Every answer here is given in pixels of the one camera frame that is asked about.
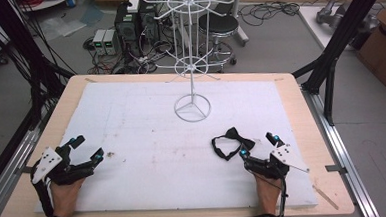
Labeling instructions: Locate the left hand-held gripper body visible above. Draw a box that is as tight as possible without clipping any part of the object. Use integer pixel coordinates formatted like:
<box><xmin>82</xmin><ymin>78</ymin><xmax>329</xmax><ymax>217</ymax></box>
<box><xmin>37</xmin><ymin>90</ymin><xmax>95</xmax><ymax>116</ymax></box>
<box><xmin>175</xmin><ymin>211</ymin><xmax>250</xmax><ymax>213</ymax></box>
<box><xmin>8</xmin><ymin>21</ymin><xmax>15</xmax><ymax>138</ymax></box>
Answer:
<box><xmin>29</xmin><ymin>143</ymin><xmax>98</xmax><ymax>188</ymax></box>

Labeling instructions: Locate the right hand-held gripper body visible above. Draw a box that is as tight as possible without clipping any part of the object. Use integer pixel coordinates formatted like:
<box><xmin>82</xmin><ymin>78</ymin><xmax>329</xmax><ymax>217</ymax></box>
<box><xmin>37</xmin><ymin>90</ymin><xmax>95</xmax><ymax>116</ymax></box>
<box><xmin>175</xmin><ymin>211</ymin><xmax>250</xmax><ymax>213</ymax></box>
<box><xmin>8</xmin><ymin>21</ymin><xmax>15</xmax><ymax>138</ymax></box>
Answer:
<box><xmin>242</xmin><ymin>143</ymin><xmax>311</xmax><ymax>182</ymax></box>

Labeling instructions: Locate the black bow tie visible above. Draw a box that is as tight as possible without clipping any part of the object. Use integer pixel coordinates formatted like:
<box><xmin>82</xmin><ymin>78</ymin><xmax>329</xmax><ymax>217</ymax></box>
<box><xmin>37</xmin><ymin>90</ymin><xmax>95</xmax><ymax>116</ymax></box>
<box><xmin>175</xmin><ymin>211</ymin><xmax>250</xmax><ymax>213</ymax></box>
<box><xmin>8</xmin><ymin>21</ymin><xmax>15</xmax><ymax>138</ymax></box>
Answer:
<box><xmin>210</xmin><ymin>125</ymin><xmax>258</xmax><ymax>163</ymax></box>

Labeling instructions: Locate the person's right hand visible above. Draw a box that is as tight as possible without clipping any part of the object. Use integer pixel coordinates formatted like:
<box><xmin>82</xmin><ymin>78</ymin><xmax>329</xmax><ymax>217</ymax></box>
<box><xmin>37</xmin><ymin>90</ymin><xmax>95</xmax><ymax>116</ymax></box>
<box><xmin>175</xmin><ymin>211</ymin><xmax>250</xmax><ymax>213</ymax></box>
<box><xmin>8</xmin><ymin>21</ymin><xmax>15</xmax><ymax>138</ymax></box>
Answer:
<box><xmin>253</xmin><ymin>171</ymin><xmax>285</xmax><ymax>217</ymax></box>

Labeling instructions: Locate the person's left hand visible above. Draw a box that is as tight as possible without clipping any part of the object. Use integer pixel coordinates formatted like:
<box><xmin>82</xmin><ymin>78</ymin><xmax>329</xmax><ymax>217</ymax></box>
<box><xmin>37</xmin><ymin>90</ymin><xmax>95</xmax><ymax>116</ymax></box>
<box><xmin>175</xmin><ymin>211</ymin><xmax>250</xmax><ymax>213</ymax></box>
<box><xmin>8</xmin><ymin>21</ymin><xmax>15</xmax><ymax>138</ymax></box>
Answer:
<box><xmin>49</xmin><ymin>177</ymin><xmax>88</xmax><ymax>217</ymax></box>

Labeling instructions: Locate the white foam mat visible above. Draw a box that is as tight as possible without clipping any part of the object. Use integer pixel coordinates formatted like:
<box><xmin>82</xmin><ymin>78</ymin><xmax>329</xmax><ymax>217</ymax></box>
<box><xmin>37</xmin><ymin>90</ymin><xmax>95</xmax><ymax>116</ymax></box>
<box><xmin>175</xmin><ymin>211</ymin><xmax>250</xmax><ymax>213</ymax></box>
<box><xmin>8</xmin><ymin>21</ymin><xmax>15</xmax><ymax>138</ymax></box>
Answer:
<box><xmin>28</xmin><ymin>69</ymin><xmax>320</xmax><ymax>217</ymax></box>

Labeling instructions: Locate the grey bench power supply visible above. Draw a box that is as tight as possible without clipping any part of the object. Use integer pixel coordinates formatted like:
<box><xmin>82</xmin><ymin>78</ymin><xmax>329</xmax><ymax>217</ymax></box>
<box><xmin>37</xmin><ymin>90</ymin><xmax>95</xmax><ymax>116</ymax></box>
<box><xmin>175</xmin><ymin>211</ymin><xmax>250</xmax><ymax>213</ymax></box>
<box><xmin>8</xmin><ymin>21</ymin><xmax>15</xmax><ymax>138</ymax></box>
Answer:
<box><xmin>91</xmin><ymin>28</ymin><xmax>108</xmax><ymax>57</ymax></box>
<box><xmin>103</xmin><ymin>27</ymin><xmax>121</xmax><ymax>56</ymax></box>

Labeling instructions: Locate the black computer tower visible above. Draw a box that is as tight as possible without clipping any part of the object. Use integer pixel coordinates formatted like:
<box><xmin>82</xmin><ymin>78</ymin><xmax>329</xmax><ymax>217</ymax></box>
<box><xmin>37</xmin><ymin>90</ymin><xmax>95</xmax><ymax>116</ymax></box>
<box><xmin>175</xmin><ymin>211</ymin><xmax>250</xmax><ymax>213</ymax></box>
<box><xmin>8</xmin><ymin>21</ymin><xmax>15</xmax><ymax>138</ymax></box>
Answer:
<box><xmin>112</xmin><ymin>0</ymin><xmax>163</xmax><ymax>58</ymax></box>

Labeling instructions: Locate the black round stool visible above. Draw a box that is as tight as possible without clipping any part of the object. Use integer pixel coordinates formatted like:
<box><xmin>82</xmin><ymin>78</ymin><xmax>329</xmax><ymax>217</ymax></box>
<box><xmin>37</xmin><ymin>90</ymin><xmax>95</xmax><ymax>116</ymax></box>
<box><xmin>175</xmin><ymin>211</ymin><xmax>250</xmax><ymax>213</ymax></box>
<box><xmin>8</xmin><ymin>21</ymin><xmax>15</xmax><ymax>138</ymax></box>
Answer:
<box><xmin>196</xmin><ymin>10</ymin><xmax>244</xmax><ymax>69</ymax></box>

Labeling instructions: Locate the brown cardboard box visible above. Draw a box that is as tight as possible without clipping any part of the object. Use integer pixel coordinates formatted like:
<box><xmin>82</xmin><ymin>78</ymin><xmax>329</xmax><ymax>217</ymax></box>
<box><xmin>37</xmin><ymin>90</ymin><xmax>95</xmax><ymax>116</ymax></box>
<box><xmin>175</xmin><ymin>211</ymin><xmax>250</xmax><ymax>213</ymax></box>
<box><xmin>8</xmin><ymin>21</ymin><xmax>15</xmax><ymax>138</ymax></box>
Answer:
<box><xmin>353</xmin><ymin>0</ymin><xmax>386</xmax><ymax>97</ymax></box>

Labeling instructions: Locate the white small box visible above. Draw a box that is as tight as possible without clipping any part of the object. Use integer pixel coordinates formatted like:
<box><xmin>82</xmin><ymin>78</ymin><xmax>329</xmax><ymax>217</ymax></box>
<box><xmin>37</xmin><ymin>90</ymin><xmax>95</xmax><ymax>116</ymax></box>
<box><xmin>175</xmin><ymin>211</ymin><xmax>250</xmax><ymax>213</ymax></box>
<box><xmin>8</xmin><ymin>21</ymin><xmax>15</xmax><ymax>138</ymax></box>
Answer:
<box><xmin>126</xmin><ymin>0</ymin><xmax>141</xmax><ymax>15</ymax></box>

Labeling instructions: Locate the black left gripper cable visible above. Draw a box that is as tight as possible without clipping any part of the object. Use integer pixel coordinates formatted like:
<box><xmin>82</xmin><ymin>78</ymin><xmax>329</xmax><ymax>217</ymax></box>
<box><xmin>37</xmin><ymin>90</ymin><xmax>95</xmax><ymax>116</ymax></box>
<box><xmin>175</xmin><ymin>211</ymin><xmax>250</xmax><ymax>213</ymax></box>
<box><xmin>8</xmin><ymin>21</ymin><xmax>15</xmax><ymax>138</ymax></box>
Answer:
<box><xmin>30</xmin><ymin>169</ymin><xmax>56</xmax><ymax>217</ymax></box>

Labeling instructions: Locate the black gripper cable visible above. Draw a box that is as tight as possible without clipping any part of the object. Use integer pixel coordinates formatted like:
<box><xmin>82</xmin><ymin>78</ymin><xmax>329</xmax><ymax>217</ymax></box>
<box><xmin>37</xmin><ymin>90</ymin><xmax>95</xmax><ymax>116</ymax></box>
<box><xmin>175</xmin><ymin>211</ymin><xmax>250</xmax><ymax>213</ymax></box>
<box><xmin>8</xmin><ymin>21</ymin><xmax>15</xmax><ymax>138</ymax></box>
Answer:
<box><xmin>30</xmin><ymin>169</ymin><xmax>56</xmax><ymax>217</ymax></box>
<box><xmin>273</xmin><ymin>165</ymin><xmax>293</xmax><ymax>217</ymax></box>

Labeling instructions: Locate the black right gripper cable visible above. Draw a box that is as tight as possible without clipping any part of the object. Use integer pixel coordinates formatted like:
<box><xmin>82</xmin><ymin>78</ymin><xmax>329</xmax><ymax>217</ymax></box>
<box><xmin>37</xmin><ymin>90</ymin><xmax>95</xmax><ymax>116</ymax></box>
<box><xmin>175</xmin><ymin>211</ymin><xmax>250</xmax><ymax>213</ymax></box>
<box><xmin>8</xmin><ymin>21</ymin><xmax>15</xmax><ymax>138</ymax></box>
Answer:
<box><xmin>273</xmin><ymin>165</ymin><xmax>293</xmax><ymax>217</ymax></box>

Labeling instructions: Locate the aluminium rail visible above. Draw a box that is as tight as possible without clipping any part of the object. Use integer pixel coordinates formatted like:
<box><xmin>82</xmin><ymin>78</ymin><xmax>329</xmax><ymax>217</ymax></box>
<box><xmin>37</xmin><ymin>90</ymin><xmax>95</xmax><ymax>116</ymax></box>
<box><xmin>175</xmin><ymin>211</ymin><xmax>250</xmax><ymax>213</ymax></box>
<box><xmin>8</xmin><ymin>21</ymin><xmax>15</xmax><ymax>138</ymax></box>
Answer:
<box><xmin>0</xmin><ymin>124</ymin><xmax>46</xmax><ymax>217</ymax></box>
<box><xmin>300</xmin><ymin>81</ymin><xmax>382</xmax><ymax>217</ymax></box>

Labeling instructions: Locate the grey metal bracket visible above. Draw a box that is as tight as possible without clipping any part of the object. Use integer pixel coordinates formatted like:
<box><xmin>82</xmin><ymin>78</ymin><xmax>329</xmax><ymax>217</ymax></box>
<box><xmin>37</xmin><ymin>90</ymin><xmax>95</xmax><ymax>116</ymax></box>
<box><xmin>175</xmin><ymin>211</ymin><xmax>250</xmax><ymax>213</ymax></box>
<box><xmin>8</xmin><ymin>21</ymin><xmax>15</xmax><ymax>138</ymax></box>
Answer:
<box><xmin>324</xmin><ymin>163</ymin><xmax>349</xmax><ymax>176</ymax></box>

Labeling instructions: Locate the white wire display rack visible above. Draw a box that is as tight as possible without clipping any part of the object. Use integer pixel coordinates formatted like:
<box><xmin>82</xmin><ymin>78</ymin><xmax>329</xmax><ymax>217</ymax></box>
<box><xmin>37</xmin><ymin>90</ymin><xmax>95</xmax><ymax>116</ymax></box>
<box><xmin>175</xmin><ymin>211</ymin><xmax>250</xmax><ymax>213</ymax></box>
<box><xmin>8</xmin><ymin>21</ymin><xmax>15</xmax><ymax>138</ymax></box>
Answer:
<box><xmin>140</xmin><ymin>0</ymin><xmax>243</xmax><ymax>126</ymax></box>

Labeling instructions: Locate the tangle of floor cables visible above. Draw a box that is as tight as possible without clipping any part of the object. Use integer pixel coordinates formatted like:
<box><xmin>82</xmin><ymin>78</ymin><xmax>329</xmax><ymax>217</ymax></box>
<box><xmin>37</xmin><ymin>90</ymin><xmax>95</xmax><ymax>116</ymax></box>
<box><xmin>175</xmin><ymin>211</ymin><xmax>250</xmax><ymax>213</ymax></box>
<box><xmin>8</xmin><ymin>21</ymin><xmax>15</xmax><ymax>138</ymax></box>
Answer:
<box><xmin>82</xmin><ymin>32</ymin><xmax>177</xmax><ymax>77</ymax></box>

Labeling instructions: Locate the black metal frame post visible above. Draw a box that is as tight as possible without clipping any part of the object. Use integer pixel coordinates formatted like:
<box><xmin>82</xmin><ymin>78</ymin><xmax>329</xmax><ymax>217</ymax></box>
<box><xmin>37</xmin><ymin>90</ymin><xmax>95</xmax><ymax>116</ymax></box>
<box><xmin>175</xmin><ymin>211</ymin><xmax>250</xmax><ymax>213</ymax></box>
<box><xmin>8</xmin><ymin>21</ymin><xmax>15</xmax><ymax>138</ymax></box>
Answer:
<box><xmin>287</xmin><ymin>0</ymin><xmax>386</xmax><ymax>129</ymax></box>
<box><xmin>0</xmin><ymin>0</ymin><xmax>80</xmax><ymax>133</ymax></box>

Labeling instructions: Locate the black floor cable bundle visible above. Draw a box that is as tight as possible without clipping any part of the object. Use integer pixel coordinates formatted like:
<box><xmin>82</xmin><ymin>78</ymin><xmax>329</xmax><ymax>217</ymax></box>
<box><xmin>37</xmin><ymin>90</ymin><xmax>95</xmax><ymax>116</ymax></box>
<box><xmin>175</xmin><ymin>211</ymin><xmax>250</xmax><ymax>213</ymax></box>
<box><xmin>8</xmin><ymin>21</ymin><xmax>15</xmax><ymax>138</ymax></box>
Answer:
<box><xmin>238</xmin><ymin>0</ymin><xmax>304</xmax><ymax>29</ymax></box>

